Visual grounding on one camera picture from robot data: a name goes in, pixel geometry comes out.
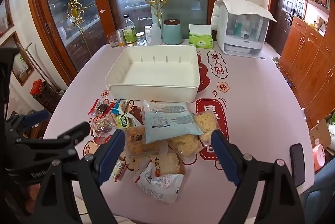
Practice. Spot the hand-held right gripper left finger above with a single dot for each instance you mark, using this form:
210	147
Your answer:
112	156

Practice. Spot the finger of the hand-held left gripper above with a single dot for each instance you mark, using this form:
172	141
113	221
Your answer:
36	117
73	131

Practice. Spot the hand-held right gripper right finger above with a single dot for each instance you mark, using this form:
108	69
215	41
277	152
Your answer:
225	158

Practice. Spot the red small snack packet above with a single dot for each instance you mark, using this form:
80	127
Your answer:
104	140

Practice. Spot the clear packet of brown crackers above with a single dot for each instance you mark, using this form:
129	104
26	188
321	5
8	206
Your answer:
142	144

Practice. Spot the clear rice cracker packet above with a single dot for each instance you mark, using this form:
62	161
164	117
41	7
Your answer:
183	147
206	126

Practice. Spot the brown paper cracker packet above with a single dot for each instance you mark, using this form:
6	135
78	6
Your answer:
167	163

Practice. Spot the light blue snack packet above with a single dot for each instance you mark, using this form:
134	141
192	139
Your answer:
170	122

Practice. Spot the white plastic tray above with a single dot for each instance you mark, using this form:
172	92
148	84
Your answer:
157	75

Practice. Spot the small white and red sachet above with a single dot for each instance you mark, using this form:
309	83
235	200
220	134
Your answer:
119	169

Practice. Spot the clear nut snack packet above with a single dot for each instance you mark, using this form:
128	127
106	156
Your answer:
103	126

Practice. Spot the red container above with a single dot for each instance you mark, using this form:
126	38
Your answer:
36	86

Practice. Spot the red striped candy wrapper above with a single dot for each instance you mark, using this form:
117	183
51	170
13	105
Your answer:
95	105

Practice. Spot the dark small snack packet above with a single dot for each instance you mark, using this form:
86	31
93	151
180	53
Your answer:
102	109

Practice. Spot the green and white candy packet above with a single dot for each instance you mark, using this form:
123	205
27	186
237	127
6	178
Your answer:
123	120

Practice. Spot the blue candy wrapper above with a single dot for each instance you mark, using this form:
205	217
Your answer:
121	107

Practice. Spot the white printed snack packet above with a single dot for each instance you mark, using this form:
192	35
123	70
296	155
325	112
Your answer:
159	184

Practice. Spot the black smartphone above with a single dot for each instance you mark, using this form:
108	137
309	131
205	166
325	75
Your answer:
297	163

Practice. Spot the pink plastic container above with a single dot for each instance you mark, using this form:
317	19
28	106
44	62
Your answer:
318	157

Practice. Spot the clear drinking glass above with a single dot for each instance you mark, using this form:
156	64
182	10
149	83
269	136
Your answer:
113	41

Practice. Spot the cardboard box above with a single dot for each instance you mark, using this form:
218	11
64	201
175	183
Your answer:
320	132

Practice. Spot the blue-grey cloth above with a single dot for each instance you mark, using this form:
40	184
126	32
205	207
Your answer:
320	197

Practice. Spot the metal can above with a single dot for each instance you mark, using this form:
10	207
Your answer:
120	38

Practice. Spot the glass bottle with green label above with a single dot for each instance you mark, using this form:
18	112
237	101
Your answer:
129	33

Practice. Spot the small glass jar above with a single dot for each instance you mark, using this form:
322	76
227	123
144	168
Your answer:
140	39

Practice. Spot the green tissue box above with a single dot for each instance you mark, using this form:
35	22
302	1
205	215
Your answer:
200	39

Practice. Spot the small white pill bottle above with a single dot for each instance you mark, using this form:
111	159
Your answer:
148	34

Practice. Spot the glass sliding door gold ornaments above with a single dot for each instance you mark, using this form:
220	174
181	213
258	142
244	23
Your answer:
91	4

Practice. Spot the white plastic bottle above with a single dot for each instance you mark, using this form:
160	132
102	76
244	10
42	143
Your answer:
156	35

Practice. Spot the white countertop appliance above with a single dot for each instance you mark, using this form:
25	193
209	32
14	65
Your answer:
240	30

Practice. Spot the wooden cabinet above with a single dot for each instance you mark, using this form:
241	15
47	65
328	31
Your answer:
308	56

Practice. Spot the teal canister with brown lid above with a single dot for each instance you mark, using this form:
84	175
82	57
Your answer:
173	31

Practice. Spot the dark wooden entrance door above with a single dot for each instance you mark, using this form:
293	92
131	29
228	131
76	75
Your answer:
284	4

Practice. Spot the wooden picture frame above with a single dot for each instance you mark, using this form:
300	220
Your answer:
22	56

